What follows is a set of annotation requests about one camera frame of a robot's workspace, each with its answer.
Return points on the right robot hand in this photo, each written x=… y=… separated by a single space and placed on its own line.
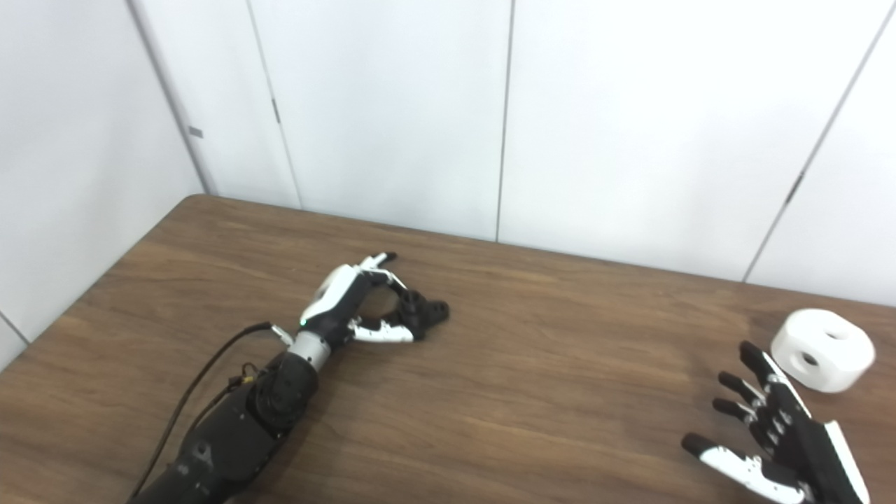
x=791 y=434

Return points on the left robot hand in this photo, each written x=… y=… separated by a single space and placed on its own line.
x=337 y=297

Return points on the black plastic holder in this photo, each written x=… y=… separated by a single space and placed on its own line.
x=423 y=313

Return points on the round white plastic piece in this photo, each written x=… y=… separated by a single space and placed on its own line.
x=826 y=350

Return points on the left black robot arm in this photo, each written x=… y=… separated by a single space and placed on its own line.
x=245 y=420

